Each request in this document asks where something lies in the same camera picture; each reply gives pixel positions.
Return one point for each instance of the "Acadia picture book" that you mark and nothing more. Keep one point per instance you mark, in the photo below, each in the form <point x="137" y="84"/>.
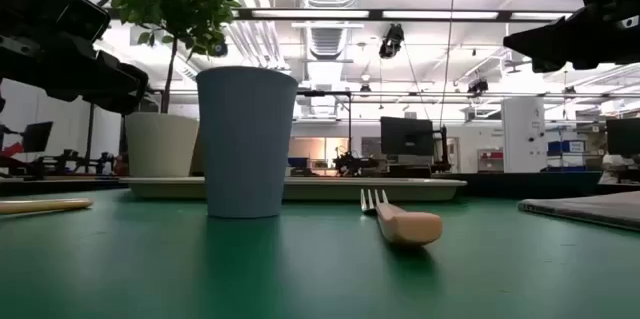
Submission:
<point x="595" y="209"/>

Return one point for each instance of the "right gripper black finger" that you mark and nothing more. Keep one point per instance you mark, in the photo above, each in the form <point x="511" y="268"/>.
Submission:
<point x="555" y="44"/>

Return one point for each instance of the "beige plastic tray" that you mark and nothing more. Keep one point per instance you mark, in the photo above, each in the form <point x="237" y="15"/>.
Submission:
<point x="350" y="190"/>

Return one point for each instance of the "black overhead light bar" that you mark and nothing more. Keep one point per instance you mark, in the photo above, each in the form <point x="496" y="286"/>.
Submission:
<point x="375" y="14"/>

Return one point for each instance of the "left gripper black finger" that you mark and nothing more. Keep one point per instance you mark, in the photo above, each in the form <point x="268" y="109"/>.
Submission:
<point x="110" y="84"/>

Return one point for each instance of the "white square column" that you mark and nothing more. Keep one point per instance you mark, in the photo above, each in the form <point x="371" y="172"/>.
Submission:
<point x="522" y="134"/>

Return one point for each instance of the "black hanging camera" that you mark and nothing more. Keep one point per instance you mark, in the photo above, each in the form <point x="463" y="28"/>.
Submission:
<point x="391" y="41"/>

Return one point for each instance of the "white ribbed plant pot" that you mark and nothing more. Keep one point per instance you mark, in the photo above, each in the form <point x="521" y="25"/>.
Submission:
<point x="160" y="144"/>

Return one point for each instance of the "black background robot arm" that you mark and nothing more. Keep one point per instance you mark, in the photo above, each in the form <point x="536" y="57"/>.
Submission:
<point x="352" y="163"/>

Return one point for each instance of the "dark background workbench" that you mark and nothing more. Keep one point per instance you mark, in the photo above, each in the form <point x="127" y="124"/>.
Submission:
<point x="525" y="184"/>

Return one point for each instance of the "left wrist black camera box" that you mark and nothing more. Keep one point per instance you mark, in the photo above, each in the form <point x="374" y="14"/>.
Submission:
<point x="87" y="19"/>

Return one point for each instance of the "black computer monitor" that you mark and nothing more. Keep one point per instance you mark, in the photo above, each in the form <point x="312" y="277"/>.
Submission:
<point x="37" y="136"/>
<point x="406" y="136"/>
<point x="624" y="136"/>

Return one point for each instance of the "green table mat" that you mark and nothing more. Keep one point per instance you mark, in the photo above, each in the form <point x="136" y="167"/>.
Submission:
<point x="320" y="274"/>

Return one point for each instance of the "blue storage bins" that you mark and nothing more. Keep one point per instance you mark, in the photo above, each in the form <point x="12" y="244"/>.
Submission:
<point x="565" y="151"/>

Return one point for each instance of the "blue-grey ribbed cup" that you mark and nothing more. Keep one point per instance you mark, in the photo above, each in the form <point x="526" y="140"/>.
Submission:
<point x="245" y="144"/>

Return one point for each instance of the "green leafy potted plant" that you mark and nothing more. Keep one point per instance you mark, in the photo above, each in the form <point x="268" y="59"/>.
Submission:
<point x="185" y="4"/>

